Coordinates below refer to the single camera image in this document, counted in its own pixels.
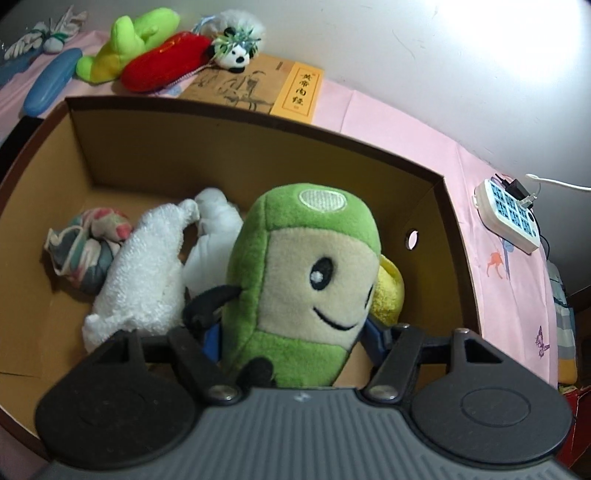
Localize white plastic bag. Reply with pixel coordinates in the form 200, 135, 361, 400
182, 187, 245, 296

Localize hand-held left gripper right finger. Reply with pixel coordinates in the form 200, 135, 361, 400
365, 318, 522, 403

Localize white fluffy plush toy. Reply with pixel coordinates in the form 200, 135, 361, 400
82, 198, 200, 349

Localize yellow brown book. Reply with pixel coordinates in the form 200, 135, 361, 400
178, 52, 326, 125

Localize white power strip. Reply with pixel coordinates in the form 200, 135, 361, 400
473, 179, 542, 254

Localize black charger plug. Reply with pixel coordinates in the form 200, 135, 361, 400
493, 173, 539, 209

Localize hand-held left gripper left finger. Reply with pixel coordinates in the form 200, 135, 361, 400
90, 323, 242, 404

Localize brown cardboard box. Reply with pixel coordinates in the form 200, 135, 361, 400
0, 95, 485, 462

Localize red plush toy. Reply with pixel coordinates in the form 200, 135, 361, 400
121, 31, 215, 94

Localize patterned cloth bundle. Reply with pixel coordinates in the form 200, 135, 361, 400
44, 208, 133, 296

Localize checked cloth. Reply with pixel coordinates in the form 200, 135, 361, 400
546, 261, 579, 384

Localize green smiling plush toy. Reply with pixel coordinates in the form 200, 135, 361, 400
181, 184, 383, 388

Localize panda plush toy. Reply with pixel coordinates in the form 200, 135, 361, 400
198, 9, 267, 75

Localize blue plastic case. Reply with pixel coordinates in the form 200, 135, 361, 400
24, 48, 84, 116

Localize white cable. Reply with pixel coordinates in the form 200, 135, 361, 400
525, 174, 591, 192

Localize white knotted gloves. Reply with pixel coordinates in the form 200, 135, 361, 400
4, 4, 88, 60

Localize lime green plush toy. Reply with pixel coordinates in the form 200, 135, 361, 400
75, 7, 182, 87

